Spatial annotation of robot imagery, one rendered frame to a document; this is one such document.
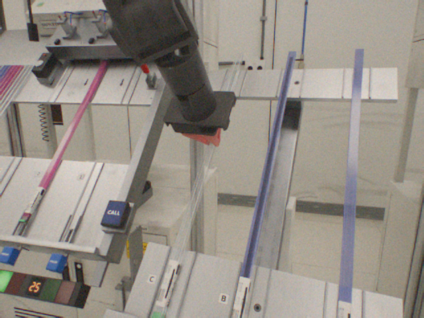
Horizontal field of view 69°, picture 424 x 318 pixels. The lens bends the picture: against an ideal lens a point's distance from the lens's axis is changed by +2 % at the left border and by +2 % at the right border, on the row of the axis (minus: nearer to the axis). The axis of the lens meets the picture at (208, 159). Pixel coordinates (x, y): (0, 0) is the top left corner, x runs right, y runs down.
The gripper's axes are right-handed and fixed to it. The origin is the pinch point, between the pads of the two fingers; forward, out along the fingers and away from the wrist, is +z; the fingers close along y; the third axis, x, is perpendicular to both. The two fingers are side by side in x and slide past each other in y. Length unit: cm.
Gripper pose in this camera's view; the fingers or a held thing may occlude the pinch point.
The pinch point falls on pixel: (212, 140)
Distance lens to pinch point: 54.2
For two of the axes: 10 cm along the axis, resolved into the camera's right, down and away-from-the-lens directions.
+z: 2.5, 5.1, 8.2
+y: -9.3, -1.1, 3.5
